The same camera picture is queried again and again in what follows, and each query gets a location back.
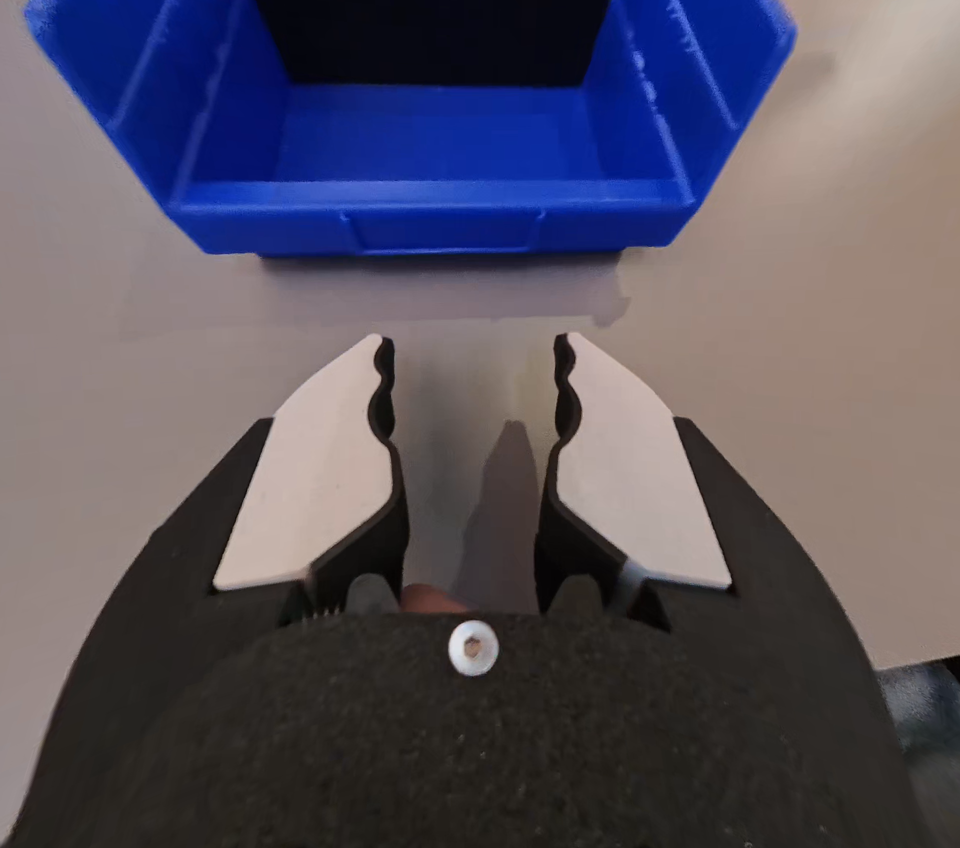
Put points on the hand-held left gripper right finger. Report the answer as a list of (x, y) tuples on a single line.
[(637, 488)]

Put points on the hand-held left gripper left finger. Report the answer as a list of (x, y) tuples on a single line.
[(315, 488)]

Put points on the blue storage bin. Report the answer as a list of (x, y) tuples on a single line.
[(450, 143)]

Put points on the person's blue jeans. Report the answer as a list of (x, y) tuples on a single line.
[(926, 713)]

